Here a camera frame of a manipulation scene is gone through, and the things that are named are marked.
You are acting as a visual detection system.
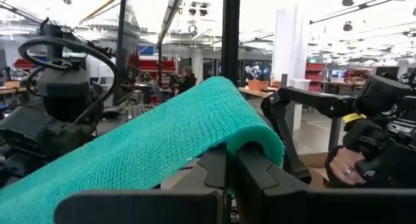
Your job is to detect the yellow cable tag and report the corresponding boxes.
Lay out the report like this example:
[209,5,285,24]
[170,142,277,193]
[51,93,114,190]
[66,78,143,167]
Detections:
[342,112,367,124]

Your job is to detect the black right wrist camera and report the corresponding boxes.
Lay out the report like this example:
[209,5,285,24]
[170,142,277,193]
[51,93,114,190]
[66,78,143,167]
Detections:
[352,74,414,118]

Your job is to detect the white column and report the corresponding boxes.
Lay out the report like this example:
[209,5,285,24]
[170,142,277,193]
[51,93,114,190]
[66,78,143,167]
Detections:
[272,5,309,132]

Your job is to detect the black looped cable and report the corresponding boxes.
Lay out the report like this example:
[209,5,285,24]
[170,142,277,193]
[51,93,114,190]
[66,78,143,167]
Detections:
[18,36,120,124]

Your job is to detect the person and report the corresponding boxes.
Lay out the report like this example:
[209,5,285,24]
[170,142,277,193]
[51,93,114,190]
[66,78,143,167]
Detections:
[179,64,198,95]

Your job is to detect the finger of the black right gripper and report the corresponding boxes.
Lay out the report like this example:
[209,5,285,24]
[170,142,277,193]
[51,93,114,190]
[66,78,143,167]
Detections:
[261,86,360,185]

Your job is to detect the person's hand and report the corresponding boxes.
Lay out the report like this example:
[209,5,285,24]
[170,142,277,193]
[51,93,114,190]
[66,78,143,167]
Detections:
[328,147,367,186]

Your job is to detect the red storage shelf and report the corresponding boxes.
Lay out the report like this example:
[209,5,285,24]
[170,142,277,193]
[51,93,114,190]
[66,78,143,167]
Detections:
[304,62,326,93]
[128,53,178,76]

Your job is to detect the green elastic bandage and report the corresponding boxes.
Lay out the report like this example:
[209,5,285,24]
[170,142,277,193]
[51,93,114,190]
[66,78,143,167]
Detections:
[0,75,286,224]

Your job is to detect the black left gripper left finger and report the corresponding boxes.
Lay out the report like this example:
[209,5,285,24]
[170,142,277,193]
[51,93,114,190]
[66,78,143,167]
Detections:
[53,144,229,224]

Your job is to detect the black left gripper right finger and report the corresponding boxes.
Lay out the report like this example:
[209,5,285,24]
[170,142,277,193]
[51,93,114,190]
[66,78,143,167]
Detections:
[233,142,416,224]

